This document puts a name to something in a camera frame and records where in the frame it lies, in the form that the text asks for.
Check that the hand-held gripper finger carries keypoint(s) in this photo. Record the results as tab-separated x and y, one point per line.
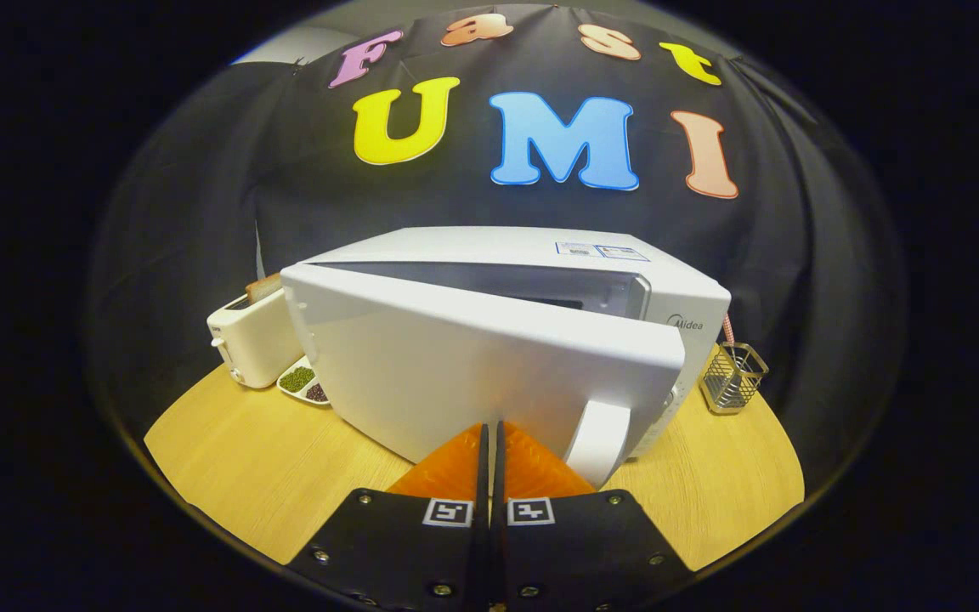
500	476
483	476

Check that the red striped straw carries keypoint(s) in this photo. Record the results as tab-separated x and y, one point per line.
727	329

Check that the white microwave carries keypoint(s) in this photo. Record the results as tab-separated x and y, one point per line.
455	365

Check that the toast slice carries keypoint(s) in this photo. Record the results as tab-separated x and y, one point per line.
264	287

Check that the white divided bean dish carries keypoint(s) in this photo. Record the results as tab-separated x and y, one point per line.
298	380

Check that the white toaster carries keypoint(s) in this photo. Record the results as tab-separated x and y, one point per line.
251	344

